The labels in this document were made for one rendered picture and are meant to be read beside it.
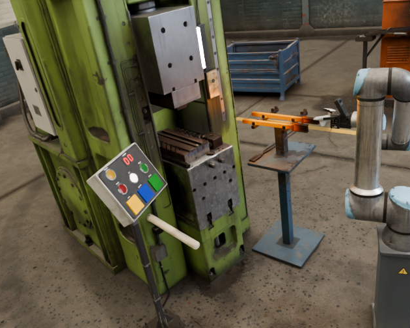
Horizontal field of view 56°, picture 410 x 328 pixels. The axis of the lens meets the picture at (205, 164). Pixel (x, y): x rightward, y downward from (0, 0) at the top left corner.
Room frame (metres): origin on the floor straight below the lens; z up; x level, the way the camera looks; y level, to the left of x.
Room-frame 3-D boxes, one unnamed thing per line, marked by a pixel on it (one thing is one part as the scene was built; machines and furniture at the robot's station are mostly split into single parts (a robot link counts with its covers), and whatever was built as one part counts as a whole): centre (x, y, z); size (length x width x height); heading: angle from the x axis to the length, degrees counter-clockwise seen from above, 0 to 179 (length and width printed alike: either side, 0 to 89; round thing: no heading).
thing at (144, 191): (1.66, 0.31, 1.01); 0.07 x 0.05 x 0.07; 153
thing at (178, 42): (2.32, 0.13, 1.56); 0.42 x 0.39 x 0.40; 38
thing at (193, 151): (2.29, 0.16, 0.96); 0.42 x 0.20 x 0.09; 38
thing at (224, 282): (2.09, 0.01, 0.01); 0.58 x 0.39 x 0.01; 128
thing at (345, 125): (2.03, -0.81, 1.05); 0.12 x 0.08 x 0.09; 50
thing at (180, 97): (2.29, 0.16, 1.32); 0.42 x 0.20 x 0.10; 38
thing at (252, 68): (6.07, -1.05, 0.36); 1.20 x 0.80 x 0.72; 54
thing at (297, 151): (2.29, -0.52, 0.75); 0.40 x 0.30 x 0.02; 137
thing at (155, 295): (1.72, 0.42, 0.54); 0.04 x 0.04 x 1.08; 38
